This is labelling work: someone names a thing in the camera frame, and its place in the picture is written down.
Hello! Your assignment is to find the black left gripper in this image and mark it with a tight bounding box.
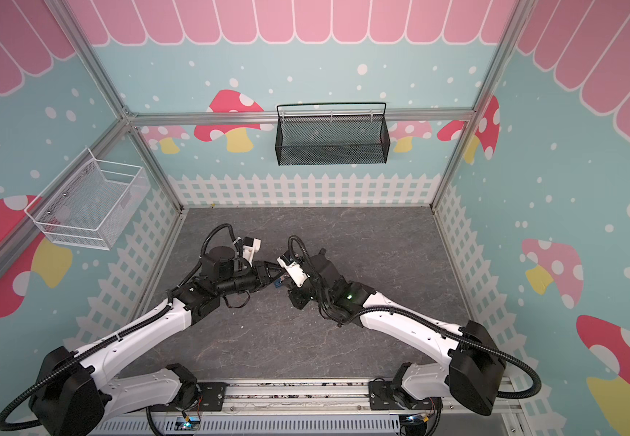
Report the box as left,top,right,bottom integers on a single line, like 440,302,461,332
217,260,289,296

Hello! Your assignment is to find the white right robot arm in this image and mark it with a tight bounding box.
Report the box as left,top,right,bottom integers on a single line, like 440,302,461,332
279,235,543,416

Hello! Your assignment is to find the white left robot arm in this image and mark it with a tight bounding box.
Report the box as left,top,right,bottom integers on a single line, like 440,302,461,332
0,237,286,435

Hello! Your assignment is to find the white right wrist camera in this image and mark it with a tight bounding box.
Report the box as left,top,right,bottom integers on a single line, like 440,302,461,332
278,255,309,288

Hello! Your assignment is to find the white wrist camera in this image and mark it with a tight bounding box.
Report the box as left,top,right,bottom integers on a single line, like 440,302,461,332
240,237,261,265
278,255,309,288

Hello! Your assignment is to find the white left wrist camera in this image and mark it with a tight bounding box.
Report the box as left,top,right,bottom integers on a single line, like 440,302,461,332
240,237,261,265

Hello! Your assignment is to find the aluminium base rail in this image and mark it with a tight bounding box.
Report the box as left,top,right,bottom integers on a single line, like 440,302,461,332
93,378,532,435

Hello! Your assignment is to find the black wire mesh basket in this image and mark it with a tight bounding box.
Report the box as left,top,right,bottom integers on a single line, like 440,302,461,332
275,102,391,166

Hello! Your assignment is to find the white wire mesh basket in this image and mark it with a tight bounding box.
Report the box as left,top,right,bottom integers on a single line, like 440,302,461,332
24,149,151,251

